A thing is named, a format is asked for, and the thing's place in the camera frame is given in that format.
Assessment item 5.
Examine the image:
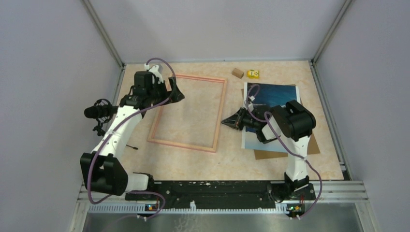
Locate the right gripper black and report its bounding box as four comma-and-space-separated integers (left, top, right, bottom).
221, 107, 260, 131

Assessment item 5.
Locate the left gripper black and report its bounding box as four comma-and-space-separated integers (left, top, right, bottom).
147, 76, 184, 106

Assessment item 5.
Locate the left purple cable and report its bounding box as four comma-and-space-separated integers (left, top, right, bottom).
87, 58, 176, 221

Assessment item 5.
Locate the black microphone orange tip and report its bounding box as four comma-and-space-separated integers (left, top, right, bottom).
84, 99, 118, 136

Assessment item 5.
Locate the yellow toy block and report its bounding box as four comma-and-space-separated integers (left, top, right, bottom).
247, 70, 260, 79

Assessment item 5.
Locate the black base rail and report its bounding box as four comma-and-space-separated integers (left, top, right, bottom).
125, 180, 316, 209

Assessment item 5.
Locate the blue landscape photo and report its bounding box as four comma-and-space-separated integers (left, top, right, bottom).
241, 82, 301, 154

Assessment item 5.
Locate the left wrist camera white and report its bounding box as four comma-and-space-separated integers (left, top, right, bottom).
144, 64, 163, 83

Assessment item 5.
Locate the white cable duct strip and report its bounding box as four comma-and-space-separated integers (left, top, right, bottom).
88, 202, 289, 214

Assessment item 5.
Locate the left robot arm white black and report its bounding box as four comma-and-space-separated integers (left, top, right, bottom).
80, 70, 185, 200

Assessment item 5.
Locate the wooden picture frame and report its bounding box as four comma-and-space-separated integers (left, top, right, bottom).
147, 74, 228, 153

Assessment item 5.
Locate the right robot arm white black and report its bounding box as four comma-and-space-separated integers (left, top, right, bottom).
221, 100, 316, 199

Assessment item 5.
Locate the small wooden block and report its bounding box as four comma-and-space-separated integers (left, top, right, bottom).
232, 68, 244, 79

